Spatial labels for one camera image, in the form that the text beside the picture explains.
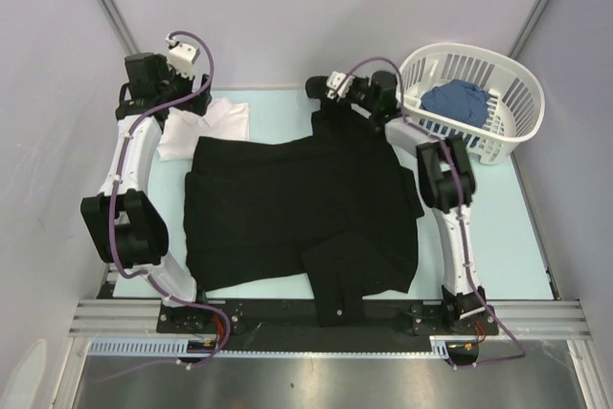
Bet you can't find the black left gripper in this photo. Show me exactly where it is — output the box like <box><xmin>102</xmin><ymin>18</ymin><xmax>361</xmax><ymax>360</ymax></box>
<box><xmin>155</xmin><ymin>55</ymin><xmax>211</xmax><ymax>117</ymax></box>

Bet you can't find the black long sleeve shirt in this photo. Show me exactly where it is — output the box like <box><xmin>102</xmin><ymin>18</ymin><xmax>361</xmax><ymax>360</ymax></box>
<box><xmin>181</xmin><ymin>75</ymin><xmax>425</xmax><ymax>329</ymax></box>

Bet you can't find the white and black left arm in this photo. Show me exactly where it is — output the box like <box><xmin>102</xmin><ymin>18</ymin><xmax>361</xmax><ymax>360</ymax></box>
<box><xmin>80</xmin><ymin>43</ymin><xmax>212</xmax><ymax>332</ymax></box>

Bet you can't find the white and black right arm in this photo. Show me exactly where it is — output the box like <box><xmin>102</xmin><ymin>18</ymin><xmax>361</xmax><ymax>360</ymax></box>
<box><xmin>326</xmin><ymin>71</ymin><xmax>486</xmax><ymax>333</ymax></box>

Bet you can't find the folded white shirt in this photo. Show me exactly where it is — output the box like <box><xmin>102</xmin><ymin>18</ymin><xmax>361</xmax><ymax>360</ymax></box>
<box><xmin>157</xmin><ymin>98</ymin><xmax>250</xmax><ymax>161</ymax></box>

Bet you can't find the blue crumpled shirt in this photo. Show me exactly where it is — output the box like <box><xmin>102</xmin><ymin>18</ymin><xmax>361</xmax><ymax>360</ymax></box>
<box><xmin>420</xmin><ymin>80</ymin><xmax>491</xmax><ymax>128</ymax></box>

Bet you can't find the white plastic laundry basket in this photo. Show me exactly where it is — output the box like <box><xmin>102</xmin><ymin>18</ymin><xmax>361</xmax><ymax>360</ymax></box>
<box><xmin>398</xmin><ymin>42</ymin><xmax>545</xmax><ymax>165</ymax></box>

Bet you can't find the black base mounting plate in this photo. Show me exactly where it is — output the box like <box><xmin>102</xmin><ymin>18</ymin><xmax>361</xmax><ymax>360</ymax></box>
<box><xmin>157</xmin><ymin>298</ymin><xmax>500</xmax><ymax>366</ymax></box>

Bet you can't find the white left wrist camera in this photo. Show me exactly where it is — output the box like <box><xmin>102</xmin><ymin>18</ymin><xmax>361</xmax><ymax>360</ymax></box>
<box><xmin>165</xmin><ymin>35</ymin><xmax>200</xmax><ymax>80</ymax></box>

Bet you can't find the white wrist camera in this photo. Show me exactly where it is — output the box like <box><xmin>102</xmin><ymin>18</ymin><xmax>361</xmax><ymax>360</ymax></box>
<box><xmin>165</xmin><ymin>35</ymin><xmax>200</xmax><ymax>80</ymax></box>
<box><xmin>326</xmin><ymin>71</ymin><xmax>354</xmax><ymax>102</ymax></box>

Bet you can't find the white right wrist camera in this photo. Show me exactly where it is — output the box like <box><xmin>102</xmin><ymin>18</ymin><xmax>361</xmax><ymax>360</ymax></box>
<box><xmin>326</xmin><ymin>71</ymin><xmax>354</xmax><ymax>102</ymax></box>

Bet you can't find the white slotted cable duct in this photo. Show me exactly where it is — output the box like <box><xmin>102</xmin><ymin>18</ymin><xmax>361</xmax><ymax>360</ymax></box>
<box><xmin>88</xmin><ymin>334</ymin><xmax>485</xmax><ymax>360</ymax></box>

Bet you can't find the aluminium frame rail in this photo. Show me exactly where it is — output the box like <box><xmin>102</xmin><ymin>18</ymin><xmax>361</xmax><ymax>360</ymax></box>
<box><xmin>68</xmin><ymin>299</ymin><xmax>591</xmax><ymax>340</ymax></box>

